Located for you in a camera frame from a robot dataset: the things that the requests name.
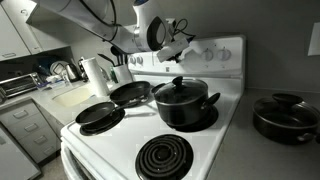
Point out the white appliance door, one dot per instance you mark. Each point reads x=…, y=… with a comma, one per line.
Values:
x=13, y=160

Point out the silver toaster oven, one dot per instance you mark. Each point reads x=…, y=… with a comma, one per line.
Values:
x=18, y=85

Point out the small steel saucepan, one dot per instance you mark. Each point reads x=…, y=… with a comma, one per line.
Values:
x=95, y=113

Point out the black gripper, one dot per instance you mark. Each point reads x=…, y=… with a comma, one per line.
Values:
x=175, y=58

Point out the white electric stove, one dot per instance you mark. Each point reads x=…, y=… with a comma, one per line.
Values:
x=133, y=130

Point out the steel kettle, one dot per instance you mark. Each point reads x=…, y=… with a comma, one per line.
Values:
x=71, y=71

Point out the black spatula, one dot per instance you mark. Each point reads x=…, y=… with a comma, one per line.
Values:
x=106, y=59

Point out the white paper towel roll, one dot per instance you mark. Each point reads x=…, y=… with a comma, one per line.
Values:
x=95, y=76

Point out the grey drawer cabinet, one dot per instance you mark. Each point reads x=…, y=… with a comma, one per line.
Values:
x=30, y=130

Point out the glass pot lid black knob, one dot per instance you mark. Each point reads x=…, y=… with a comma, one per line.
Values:
x=188, y=88

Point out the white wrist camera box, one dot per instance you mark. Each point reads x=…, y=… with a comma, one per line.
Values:
x=171, y=49

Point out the black cooking pot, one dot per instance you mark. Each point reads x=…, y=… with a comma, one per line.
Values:
x=180, y=111

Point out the white upper cabinet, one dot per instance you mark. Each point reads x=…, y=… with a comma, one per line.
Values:
x=13, y=33

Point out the white utensil holder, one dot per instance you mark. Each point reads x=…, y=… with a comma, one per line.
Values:
x=122, y=73

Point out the large black frying pan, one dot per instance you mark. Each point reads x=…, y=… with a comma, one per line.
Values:
x=130, y=90

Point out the white stove knob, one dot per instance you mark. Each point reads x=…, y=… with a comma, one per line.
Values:
x=225, y=55
x=139, y=60
x=132, y=60
x=208, y=55

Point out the bare black coil burner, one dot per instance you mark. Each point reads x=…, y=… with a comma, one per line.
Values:
x=163, y=156

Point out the coil burner under small pan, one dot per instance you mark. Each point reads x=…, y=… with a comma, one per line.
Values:
x=100, y=130

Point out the dark coffee maker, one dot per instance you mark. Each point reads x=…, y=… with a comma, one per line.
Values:
x=82, y=68

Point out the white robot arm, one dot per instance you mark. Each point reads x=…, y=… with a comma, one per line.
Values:
x=140, y=31

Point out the black saute pan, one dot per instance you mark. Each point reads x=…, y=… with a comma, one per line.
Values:
x=283, y=128

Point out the white kitchen sink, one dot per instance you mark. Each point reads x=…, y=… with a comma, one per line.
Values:
x=71, y=96

